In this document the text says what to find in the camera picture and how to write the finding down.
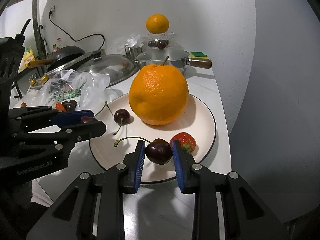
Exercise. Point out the orange on glass stand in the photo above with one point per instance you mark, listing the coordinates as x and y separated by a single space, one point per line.
157 24

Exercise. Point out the red strawberry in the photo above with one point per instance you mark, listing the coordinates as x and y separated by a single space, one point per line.
60 107
187 142

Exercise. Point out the clear bottle red label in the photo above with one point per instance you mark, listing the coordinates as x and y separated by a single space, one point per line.
59 44

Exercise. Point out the large steel domed lid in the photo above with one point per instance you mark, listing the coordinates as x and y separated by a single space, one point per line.
118 67

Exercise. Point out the dark cherry on bag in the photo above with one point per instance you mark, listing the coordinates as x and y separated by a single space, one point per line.
73 102
65 103
70 108

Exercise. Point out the glass fruit stand with cherries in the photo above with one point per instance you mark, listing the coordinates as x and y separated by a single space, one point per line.
161 41

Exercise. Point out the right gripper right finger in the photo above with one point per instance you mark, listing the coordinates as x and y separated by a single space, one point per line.
245 215

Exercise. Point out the steel cups in plastic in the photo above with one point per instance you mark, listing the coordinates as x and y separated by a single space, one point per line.
131 46

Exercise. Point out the white round plate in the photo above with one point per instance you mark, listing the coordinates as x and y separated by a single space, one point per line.
111 148

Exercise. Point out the clear printed plastic bag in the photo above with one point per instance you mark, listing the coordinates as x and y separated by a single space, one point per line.
89 90

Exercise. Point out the small steel saucepan with lid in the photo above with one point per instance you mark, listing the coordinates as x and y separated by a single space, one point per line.
176 57

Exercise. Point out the dark cherry with stem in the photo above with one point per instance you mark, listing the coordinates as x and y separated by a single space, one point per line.
157 151

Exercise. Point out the large orange with stem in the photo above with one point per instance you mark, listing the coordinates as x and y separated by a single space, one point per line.
158 94

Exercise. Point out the yellow detergent bottle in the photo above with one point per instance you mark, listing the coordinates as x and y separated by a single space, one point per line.
28 56

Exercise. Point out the black wok wooden handle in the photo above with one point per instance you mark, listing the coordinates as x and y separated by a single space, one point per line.
59 58

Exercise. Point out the green yellow sponge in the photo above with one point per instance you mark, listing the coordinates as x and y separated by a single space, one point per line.
198 55

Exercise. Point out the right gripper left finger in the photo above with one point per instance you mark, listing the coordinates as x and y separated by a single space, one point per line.
92 206

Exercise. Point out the silver induction cooker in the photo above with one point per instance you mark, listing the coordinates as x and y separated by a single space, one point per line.
36 83

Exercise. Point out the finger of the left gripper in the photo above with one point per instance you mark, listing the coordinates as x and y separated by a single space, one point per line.
65 136
29 119

